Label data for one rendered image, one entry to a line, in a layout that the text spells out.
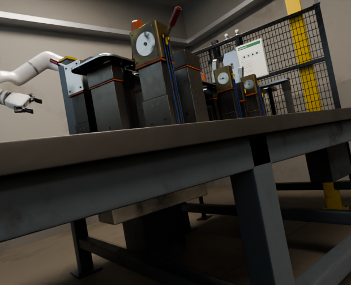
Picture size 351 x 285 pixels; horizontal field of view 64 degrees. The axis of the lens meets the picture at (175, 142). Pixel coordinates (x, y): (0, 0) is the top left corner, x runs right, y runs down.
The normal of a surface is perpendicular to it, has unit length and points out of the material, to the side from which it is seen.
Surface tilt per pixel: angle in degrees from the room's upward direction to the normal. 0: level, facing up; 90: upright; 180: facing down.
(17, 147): 90
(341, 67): 90
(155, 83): 90
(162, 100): 90
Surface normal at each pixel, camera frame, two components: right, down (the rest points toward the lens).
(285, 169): -0.77, 0.11
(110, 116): -0.52, 0.06
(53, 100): 0.61, -0.15
